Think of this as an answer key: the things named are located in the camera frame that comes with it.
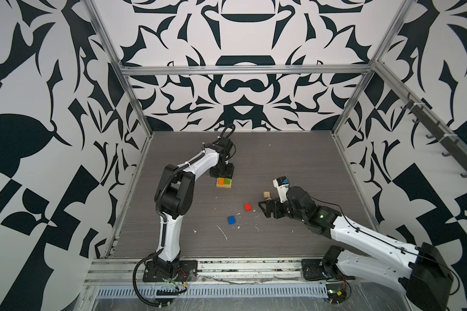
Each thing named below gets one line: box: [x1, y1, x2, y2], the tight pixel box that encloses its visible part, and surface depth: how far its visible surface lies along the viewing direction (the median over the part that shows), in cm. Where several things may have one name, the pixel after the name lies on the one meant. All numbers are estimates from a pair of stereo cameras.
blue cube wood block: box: [227, 215, 237, 225], surface depth 89 cm
